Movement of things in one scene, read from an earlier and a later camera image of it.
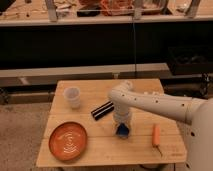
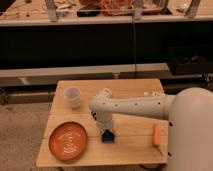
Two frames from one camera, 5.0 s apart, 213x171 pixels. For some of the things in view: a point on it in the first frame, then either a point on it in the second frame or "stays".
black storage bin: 197,59 stays
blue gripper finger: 123,130 → 108,136
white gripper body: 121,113 → 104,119
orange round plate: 68,141 stays
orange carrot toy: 156,136 stays
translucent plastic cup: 72,94 stays
